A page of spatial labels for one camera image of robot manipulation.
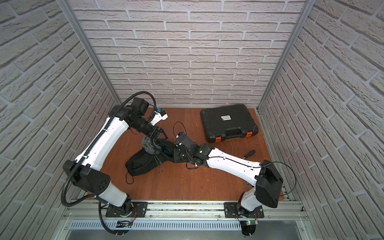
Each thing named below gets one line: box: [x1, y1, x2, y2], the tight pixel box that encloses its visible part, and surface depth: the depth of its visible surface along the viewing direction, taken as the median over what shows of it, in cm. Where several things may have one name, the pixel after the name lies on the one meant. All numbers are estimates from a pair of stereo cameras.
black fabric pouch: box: [155, 139, 176, 162], surface depth 80 cm
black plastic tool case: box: [200, 104, 259, 143], surface depth 103 cm
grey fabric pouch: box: [141, 135, 162, 154], surface depth 83 cm
